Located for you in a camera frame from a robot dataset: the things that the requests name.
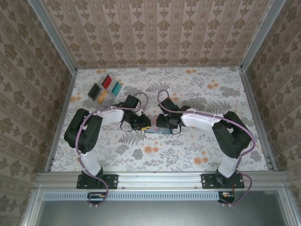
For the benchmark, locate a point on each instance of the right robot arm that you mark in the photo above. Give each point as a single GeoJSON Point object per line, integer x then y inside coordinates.
{"type": "Point", "coordinates": [230, 136]}

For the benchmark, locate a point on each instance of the clear plastic organizer tray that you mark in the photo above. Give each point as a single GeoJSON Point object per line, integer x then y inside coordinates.
{"type": "Point", "coordinates": [110, 100]}

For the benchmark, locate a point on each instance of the aluminium frame post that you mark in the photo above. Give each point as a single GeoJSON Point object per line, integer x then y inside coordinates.
{"type": "Point", "coordinates": [263, 35]}
{"type": "Point", "coordinates": [53, 35]}

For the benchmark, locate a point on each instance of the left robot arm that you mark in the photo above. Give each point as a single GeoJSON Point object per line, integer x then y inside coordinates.
{"type": "Point", "coordinates": [82, 131]}

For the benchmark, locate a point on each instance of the orange card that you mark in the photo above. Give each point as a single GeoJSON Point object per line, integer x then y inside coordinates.
{"type": "Point", "coordinates": [103, 97]}

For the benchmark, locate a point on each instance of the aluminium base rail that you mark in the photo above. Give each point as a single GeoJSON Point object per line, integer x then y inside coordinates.
{"type": "Point", "coordinates": [160, 180]}

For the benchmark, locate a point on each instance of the teal card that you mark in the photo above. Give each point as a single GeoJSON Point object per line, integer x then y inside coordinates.
{"type": "Point", "coordinates": [116, 89]}

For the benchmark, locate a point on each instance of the black card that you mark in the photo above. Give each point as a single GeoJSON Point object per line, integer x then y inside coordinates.
{"type": "Point", "coordinates": [94, 90]}

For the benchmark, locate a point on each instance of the floral table cover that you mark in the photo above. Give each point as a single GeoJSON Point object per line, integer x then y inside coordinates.
{"type": "Point", "coordinates": [164, 153]}

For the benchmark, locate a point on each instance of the red card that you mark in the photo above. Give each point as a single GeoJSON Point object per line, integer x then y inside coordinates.
{"type": "Point", "coordinates": [107, 82]}

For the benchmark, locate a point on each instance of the aluminium side rail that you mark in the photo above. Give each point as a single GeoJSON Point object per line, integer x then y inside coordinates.
{"type": "Point", "coordinates": [254, 106]}
{"type": "Point", "coordinates": [63, 110]}

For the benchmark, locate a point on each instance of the grey metal sheet panel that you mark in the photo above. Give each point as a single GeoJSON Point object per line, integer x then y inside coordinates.
{"type": "Point", "coordinates": [160, 214]}

